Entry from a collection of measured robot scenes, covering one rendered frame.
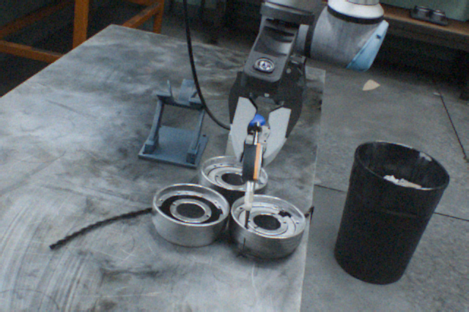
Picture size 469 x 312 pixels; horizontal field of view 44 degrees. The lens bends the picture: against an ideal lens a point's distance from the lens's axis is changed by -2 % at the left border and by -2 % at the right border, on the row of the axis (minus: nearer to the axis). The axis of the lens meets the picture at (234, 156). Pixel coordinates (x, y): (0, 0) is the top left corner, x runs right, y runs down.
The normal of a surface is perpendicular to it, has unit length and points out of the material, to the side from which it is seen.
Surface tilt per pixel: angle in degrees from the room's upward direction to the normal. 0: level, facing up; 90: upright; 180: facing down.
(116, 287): 0
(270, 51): 22
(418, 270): 0
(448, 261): 0
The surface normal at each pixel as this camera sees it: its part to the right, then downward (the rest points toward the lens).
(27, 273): 0.17, -0.87
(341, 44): -0.40, 0.47
